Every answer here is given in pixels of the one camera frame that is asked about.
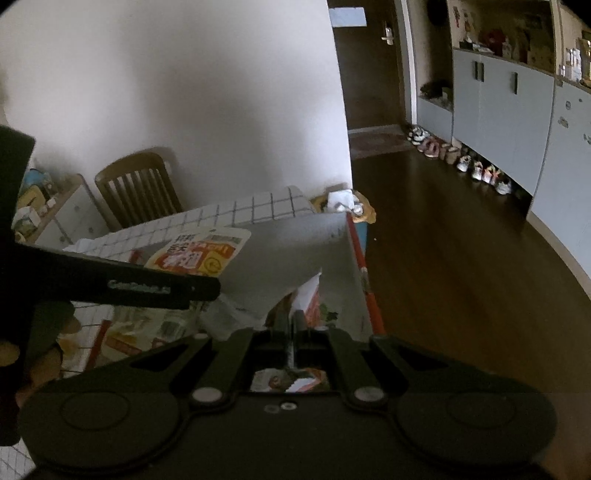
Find dark brown door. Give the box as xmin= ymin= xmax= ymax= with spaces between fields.
xmin=329 ymin=0 xmax=413 ymax=131

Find white packet green logo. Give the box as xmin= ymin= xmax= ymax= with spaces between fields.
xmin=198 ymin=294 xmax=279 ymax=341

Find person's left hand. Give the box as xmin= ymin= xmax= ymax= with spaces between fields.
xmin=18 ymin=300 xmax=80 ymax=408

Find red cardboard box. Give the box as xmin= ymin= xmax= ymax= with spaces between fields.
xmin=88 ymin=213 xmax=387 ymax=370

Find brown wooden chair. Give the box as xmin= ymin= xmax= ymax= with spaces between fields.
xmin=94 ymin=151 xmax=184 ymax=230

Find pale packet red print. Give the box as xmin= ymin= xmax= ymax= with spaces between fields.
xmin=99 ymin=305 xmax=200 ymax=366

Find yellow box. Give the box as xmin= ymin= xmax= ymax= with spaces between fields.
xmin=17 ymin=186 xmax=48 ymax=209

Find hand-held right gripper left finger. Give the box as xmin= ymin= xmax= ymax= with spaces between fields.
xmin=129 ymin=311 xmax=293 ymax=411

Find white sideboard wooden top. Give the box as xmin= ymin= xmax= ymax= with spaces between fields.
xmin=11 ymin=173 xmax=112 ymax=251

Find yellow bin with paper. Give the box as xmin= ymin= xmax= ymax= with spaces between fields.
xmin=311 ymin=184 xmax=378 ymax=225

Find dark slippers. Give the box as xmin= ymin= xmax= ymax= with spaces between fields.
xmin=419 ymin=80 xmax=454 ymax=110

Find orange white noodle packet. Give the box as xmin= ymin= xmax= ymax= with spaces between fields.
xmin=144 ymin=226 xmax=253 ymax=278

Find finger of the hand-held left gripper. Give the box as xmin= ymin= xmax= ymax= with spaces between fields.
xmin=178 ymin=274 xmax=222 ymax=311

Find row of shoes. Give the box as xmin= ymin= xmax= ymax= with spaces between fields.
xmin=406 ymin=125 xmax=514 ymax=197

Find white shoe bench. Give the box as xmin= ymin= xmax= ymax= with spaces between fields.
xmin=417 ymin=95 xmax=454 ymax=142

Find white paper on door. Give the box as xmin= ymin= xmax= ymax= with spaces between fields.
xmin=329 ymin=7 xmax=369 ymax=29

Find white lower cabinet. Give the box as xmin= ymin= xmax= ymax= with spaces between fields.
xmin=450 ymin=46 xmax=556 ymax=214

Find patterned doormat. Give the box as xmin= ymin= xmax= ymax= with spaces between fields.
xmin=348 ymin=131 xmax=413 ymax=160

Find wooden open shelf unit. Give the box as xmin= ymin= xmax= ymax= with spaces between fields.
xmin=554 ymin=0 xmax=591 ymax=90

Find checked white tablecloth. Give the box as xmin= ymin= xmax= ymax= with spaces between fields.
xmin=0 ymin=185 xmax=319 ymax=479

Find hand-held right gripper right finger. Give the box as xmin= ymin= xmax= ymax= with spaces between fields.
xmin=295 ymin=309 xmax=448 ymax=411

